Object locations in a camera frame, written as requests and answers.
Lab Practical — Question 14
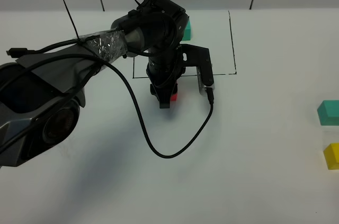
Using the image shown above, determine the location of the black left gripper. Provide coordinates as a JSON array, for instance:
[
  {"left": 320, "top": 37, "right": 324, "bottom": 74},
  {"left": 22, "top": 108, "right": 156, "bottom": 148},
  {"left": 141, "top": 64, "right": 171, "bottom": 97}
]
[{"left": 146, "top": 46, "right": 183, "bottom": 109}]

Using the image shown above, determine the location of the yellow block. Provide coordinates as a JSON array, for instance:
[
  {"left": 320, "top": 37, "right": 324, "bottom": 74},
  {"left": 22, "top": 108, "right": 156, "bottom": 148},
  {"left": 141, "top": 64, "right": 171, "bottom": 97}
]
[{"left": 323, "top": 143, "right": 339, "bottom": 170}]

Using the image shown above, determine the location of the red block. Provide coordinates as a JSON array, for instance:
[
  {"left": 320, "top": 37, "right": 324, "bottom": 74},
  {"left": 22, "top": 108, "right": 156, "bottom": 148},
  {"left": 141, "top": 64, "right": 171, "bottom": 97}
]
[{"left": 170, "top": 82, "right": 177, "bottom": 102}]

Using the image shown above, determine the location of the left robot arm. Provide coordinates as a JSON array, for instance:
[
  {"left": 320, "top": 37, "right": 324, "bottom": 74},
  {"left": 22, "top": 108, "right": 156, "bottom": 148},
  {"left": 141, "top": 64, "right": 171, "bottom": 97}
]
[{"left": 1, "top": 0, "right": 189, "bottom": 167}]

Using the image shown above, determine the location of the green template block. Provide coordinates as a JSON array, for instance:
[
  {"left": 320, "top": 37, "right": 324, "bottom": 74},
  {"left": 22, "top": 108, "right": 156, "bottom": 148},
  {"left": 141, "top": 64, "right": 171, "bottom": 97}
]
[{"left": 182, "top": 20, "right": 191, "bottom": 41}]

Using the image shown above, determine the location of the black camera cable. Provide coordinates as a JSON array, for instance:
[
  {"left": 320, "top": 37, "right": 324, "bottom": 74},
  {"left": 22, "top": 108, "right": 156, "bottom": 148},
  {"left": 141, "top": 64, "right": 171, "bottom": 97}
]
[{"left": 105, "top": 61, "right": 215, "bottom": 159}]

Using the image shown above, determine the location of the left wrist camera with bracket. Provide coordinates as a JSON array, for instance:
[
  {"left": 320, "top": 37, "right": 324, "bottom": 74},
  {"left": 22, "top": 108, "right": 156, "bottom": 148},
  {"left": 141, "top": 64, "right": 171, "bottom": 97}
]
[{"left": 180, "top": 44, "right": 214, "bottom": 95}]

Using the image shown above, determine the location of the black cable tie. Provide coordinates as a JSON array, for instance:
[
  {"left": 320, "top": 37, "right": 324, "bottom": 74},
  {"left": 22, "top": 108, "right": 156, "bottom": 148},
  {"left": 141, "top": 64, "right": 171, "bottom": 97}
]
[{"left": 63, "top": 0, "right": 80, "bottom": 41}]

